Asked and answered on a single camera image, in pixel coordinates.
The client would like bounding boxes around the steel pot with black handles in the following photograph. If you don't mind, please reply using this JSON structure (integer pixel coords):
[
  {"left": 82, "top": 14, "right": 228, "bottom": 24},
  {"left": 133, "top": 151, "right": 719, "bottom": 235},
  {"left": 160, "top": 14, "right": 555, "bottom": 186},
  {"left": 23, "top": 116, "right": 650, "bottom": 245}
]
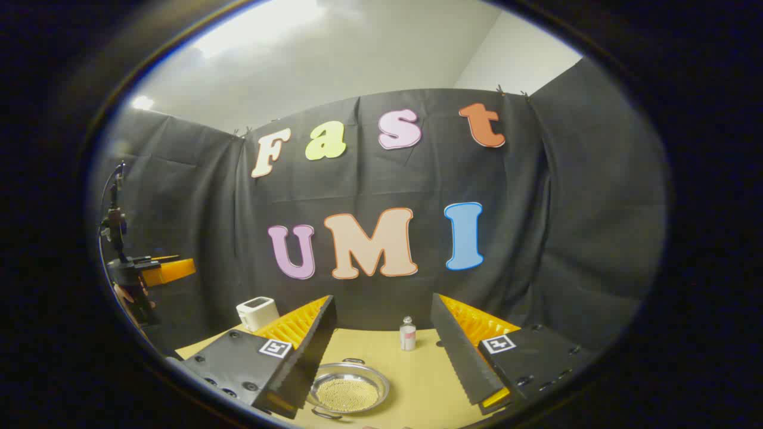
[{"left": 306, "top": 357, "right": 391, "bottom": 420}]

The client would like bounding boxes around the black backdrop cloth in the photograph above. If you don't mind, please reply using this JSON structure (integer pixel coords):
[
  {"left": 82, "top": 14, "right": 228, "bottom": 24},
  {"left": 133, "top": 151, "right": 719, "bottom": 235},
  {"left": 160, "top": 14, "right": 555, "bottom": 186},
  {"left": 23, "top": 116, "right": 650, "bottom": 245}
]
[{"left": 89, "top": 57, "right": 668, "bottom": 358}]

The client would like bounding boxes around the white box appliance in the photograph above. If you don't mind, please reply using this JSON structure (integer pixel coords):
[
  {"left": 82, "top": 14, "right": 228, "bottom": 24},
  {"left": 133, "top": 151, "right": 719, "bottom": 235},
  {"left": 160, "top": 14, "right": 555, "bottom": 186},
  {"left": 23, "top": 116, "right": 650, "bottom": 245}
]
[{"left": 236, "top": 296, "right": 280, "bottom": 332}]

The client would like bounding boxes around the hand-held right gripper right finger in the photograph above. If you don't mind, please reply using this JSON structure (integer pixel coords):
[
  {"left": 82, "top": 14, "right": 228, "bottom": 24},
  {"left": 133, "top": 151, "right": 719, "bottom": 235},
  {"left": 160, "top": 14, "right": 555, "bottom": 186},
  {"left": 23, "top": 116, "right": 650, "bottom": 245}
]
[{"left": 430, "top": 293, "right": 597, "bottom": 416}]

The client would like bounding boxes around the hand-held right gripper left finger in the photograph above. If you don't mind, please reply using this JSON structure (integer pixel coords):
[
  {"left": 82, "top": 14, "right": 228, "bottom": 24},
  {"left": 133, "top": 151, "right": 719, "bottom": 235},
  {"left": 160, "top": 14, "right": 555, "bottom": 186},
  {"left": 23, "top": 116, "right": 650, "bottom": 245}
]
[{"left": 170, "top": 295, "right": 337, "bottom": 421}]

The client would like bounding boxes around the pile of yellow soybeans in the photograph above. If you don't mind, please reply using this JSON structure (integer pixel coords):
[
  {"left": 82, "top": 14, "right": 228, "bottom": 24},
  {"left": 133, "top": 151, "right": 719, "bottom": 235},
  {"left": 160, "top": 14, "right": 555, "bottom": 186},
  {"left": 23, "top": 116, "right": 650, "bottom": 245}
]
[{"left": 315, "top": 377, "right": 380, "bottom": 413}]

